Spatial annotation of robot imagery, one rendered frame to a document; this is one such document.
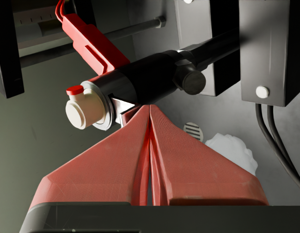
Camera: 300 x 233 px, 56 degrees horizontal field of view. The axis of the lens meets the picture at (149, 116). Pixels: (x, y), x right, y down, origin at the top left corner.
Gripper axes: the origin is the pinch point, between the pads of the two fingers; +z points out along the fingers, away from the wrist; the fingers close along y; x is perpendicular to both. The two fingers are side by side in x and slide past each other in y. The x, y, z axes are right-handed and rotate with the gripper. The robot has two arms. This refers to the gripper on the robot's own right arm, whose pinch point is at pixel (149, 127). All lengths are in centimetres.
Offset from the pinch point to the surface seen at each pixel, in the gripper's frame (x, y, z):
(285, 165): 7.5, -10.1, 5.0
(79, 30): -1.9, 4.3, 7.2
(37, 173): 25.0, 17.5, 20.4
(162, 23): 6.6, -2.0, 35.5
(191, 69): -0.5, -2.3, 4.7
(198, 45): 0.0, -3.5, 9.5
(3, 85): 6.9, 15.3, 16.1
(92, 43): -1.4, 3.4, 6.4
